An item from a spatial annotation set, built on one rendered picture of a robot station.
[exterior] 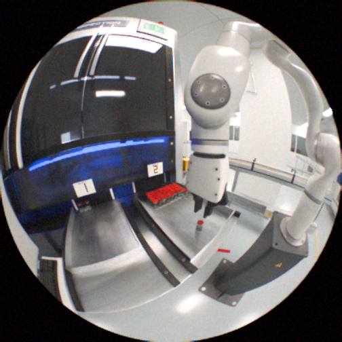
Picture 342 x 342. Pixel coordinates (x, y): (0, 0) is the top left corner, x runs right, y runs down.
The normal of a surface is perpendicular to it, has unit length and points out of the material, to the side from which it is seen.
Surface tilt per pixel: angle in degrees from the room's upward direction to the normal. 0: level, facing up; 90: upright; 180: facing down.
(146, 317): 0
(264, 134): 90
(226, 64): 88
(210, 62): 83
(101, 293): 0
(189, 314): 0
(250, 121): 90
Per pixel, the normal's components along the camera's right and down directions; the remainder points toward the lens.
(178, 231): -0.03, -0.94
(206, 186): -0.79, 0.20
